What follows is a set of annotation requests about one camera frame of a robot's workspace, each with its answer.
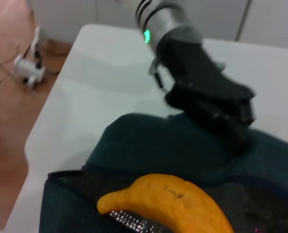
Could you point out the dark teal fabric bag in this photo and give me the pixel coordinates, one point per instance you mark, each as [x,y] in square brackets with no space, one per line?
[158,145]

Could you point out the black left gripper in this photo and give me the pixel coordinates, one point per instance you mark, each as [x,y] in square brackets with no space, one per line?
[195,65]

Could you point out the yellow banana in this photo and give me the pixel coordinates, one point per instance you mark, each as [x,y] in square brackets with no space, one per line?
[173,201]

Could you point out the white power strip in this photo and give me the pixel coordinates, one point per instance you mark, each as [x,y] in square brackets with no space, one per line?
[28,70]

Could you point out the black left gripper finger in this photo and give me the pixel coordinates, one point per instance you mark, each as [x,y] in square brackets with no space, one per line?
[228,136]

